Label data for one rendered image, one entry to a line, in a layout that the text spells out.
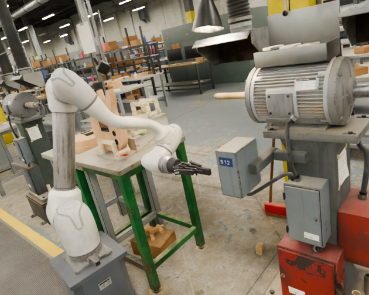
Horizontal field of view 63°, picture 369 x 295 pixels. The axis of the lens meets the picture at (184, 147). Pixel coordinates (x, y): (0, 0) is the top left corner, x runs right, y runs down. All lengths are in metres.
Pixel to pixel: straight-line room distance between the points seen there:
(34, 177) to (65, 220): 2.19
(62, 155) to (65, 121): 0.16
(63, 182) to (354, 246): 1.30
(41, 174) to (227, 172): 2.66
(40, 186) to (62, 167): 2.07
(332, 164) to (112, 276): 1.05
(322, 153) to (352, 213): 0.27
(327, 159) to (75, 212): 1.05
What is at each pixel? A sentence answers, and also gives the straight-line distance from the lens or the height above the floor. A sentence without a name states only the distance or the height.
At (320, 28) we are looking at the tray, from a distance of 1.35.
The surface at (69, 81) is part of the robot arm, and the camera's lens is 1.34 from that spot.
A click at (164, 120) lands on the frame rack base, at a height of 1.06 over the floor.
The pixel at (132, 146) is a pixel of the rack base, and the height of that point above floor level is 0.97.
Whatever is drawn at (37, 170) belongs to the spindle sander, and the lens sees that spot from 3.55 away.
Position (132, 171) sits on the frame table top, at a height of 0.88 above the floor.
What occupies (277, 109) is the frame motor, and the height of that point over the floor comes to 1.22.
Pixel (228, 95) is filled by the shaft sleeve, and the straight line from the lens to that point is 1.48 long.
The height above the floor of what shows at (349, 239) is 0.67.
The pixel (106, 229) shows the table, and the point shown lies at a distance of 2.40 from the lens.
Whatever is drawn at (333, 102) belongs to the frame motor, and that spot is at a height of 1.24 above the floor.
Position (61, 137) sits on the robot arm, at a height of 1.24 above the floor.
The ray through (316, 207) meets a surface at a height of 0.85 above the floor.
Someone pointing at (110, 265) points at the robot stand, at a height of 0.68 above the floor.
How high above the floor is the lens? 1.54
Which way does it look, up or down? 19 degrees down
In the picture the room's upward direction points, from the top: 12 degrees counter-clockwise
